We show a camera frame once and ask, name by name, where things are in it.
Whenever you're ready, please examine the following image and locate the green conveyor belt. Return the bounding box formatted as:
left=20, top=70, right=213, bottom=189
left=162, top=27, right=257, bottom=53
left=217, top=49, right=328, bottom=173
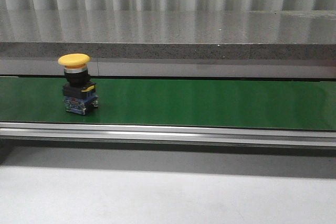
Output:
left=1, top=77, right=335, bottom=131

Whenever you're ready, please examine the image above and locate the yellow mushroom push button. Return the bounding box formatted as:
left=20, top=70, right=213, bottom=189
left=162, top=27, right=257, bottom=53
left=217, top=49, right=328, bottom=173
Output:
left=58, top=53, right=99, bottom=115

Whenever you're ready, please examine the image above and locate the aluminium conveyor frame rail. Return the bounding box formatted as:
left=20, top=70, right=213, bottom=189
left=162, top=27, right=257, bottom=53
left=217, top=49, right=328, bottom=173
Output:
left=1, top=122, right=335, bottom=148

